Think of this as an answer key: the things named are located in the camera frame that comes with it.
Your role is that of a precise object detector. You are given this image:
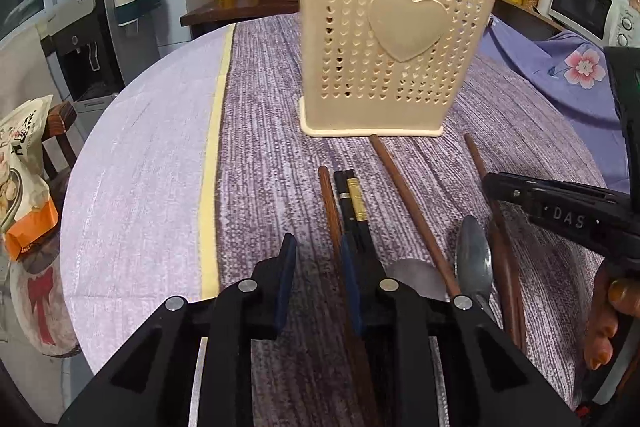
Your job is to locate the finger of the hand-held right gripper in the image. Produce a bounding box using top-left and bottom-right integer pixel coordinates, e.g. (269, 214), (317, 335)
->
(481, 172), (640, 258)

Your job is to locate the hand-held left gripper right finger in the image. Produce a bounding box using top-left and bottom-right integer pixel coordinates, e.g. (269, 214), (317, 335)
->
(340, 234), (583, 427)

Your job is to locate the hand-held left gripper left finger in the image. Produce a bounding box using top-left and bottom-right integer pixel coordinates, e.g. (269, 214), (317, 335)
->
(59, 233), (300, 427)

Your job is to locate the metal spoon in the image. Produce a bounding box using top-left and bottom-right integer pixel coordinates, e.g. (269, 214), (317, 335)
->
(384, 258), (447, 303)
(454, 214), (498, 325)

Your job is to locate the black chopstick gold band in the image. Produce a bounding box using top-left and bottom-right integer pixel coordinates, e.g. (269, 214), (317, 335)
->
(345, 169), (381, 278)

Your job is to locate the beige plastic utensil holder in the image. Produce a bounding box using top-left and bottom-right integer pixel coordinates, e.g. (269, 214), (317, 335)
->
(294, 0), (506, 138)

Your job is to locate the person's right hand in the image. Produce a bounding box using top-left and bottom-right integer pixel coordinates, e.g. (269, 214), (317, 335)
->
(584, 264), (640, 373)

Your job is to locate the purple floral blanket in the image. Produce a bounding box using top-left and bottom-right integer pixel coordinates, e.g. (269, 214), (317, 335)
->
(480, 19), (633, 195)

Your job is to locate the white microwave oven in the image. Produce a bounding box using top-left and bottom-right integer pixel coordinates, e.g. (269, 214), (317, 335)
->
(547, 0), (640, 52)

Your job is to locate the wooden counter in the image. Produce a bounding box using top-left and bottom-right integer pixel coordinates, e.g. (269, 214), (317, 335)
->
(492, 0), (566, 40)

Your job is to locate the white sack red bow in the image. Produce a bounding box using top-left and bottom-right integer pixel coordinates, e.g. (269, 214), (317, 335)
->
(10, 252), (81, 358)

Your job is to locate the wooden chair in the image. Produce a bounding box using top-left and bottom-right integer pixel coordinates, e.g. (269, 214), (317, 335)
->
(42, 102), (78, 180)

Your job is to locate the dark wooden side table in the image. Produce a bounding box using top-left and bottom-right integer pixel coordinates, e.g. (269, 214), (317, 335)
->
(180, 0), (301, 38)

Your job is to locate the printed snack bag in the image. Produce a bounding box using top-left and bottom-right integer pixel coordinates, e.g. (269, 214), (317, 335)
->
(0, 94), (60, 262)

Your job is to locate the water dispenser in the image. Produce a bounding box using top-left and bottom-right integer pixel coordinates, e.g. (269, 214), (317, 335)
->
(35, 0), (161, 118)

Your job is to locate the teal roll holder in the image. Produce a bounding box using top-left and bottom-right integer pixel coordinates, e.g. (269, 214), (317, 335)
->
(112, 0), (163, 25)

